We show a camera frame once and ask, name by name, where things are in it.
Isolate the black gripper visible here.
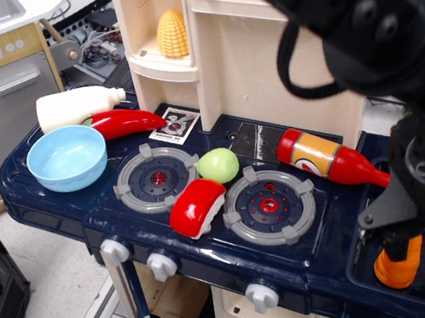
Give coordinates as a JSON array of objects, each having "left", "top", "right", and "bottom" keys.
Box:
[{"left": 358, "top": 110, "right": 425, "bottom": 262}]

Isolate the orange toy carrot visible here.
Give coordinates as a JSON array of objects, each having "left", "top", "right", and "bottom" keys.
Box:
[{"left": 373, "top": 235, "right": 423, "bottom": 290}]

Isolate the light blue plastic bowl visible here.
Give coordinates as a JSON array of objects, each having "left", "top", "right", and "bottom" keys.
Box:
[{"left": 26, "top": 125, "right": 107, "bottom": 193}]

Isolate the navy toy kitchen counter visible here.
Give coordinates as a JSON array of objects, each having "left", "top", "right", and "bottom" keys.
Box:
[{"left": 0, "top": 107, "right": 425, "bottom": 318}]

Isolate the red toy ketchup bottle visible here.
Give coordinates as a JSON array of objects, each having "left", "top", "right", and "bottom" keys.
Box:
[{"left": 277, "top": 128, "right": 390, "bottom": 188}]

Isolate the right grey stove burner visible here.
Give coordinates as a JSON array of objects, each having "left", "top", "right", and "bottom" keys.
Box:
[{"left": 223, "top": 166, "right": 317, "bottom": 247}]

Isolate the grey stove burner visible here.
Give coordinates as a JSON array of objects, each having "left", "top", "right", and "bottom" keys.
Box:
[
  {"left": 223, "top": 166, "right": 317, "bottom": 247},
  {"left": 113, "top": 144, "right": 199, "bottom": 215}
]

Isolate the right grey stove knob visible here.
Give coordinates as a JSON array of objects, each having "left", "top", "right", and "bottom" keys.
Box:
[{"left": 245, "top": 283, "right": 280, "bottom": 314}]

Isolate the grey stove knob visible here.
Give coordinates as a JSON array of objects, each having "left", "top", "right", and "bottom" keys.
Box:
[
  {"left": 147, "top": 252, "right": 178, "bottom": 282},
  {"left": 245, "top": 283, "right": 280, "bottom": 314},
  {"left": 100, "top": 239, "right": 131, "bottom": 268}
]

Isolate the green toy pear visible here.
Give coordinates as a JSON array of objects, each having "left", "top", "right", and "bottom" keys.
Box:
[{"left": 194, "top": 147, "right": 240, "bottom": 184}]

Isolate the red white toy sushi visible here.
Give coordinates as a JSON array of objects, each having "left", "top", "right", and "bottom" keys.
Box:
[{"left": 169, "top": 178, "right": 227, "bottom": 240}]

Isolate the middle grey stove knob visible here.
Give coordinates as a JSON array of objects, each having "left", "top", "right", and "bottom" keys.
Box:
[{"left": 147, "top": 252, "right": 178, "bottom": 282}]

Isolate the cream toy kitchen shelf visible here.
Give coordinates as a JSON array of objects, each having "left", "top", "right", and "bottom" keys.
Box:
[{"left": 113, "top": 0, "right": 365, "bottom": 147}]

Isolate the black white sticker label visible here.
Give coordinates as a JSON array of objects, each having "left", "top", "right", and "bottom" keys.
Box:
[{"left": 149, "top": 107, "right": 200, "bottom": 146}]

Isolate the left grey stove burner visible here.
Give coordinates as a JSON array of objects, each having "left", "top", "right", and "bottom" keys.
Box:
[{"left": 113, "top": 144, "right": 199, "bottom": 215}]

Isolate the left grey stove knob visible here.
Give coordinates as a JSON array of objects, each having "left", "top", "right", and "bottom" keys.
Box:
[{"left": 100, "top": 239, "right": 131, "bottom": 268}]

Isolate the yellow toy corn cob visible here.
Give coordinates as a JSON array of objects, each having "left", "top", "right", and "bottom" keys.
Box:
[{"left": 156, "top": 9, "right": 190, "bottom": 58}]

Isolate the red toy chili pepper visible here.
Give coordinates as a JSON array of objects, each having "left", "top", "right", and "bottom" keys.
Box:
[{"left": 82, "top": 109, "right": 168, "bottom": 141}]

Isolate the white toy bottle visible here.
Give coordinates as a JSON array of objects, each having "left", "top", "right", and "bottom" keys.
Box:
[{"left": 35, "top": 85, "right": 127, "bottom": 134}]

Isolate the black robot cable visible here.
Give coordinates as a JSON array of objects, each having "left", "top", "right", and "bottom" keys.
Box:
[{"left": 271, "top": 15, "right": 347, "bottom": 103}]

